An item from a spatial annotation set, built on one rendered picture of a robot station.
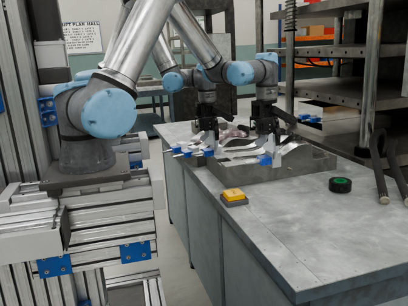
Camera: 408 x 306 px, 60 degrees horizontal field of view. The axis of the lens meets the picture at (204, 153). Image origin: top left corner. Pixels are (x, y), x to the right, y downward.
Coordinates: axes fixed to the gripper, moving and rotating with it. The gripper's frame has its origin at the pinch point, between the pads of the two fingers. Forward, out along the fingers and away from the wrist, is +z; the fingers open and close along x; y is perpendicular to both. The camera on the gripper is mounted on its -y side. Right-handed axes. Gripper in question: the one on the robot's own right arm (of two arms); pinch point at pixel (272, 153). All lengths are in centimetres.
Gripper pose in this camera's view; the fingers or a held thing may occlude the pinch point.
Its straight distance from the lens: 131.9
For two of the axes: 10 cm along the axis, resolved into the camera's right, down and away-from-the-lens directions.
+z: 0.6, 9.6, 2.9
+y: -9.5, 1.3, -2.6
